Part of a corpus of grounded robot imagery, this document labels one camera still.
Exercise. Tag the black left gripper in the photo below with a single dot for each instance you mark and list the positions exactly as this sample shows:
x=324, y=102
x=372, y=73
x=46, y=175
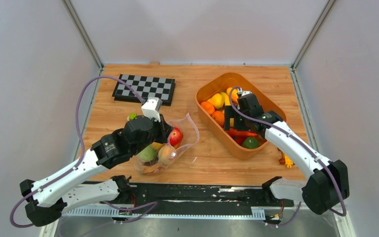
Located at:
x=165, y=129

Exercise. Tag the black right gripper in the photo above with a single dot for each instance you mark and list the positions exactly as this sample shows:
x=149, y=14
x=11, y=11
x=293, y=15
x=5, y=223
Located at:
x=230, y=113

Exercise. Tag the green toy cabbage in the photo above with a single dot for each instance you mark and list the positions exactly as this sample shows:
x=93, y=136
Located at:
x=148, y=154

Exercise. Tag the orange toy sausage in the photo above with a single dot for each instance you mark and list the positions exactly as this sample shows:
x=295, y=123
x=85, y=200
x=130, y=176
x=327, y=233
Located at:
x=152, y=169

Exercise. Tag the clear zip top bag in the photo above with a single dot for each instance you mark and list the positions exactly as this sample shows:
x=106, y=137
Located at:
x=157, y=157

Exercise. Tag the orange plastic basket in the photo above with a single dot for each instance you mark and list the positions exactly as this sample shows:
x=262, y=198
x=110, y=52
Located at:
x=220, y=84

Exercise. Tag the red toy apple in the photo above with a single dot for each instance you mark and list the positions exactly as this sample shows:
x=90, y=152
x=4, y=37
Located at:
x=175, y=137

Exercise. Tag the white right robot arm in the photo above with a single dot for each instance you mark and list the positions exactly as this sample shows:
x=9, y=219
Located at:
x=326, y=185

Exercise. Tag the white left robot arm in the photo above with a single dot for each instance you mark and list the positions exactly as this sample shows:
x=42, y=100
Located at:
x=49, y=198

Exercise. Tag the red green brick car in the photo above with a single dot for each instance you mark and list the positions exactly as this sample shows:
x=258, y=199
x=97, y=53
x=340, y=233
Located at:
x=131, y=116

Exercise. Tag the orange toy fruit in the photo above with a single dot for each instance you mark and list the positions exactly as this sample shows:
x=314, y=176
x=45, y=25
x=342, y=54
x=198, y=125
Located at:
x=208, y=107
x=218, y=117

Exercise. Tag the red toy chili pepper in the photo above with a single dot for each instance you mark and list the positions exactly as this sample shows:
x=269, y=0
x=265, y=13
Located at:
x=233, y=132

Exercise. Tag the green toy lime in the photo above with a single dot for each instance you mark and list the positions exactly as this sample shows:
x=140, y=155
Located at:
x=250, y=143

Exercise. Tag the black white checkerboard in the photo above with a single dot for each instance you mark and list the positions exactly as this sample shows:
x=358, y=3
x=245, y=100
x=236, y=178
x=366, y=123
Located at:
x=145, y=86

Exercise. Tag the yellow brick toy car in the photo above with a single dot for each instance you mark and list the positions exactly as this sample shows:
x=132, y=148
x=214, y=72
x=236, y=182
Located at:
x=285, y=160

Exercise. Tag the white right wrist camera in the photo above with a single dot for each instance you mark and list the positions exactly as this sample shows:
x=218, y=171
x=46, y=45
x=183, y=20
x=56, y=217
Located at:
x=243, y=93

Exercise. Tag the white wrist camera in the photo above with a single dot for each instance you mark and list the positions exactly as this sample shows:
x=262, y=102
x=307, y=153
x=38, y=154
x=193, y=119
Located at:
x=243, y=93
x=151, y=108

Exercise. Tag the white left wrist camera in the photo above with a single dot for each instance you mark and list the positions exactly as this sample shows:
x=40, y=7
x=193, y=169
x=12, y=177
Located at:
x=151, y=108

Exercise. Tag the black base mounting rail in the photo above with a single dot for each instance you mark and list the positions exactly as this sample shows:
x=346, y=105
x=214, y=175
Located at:
x=190, y=199

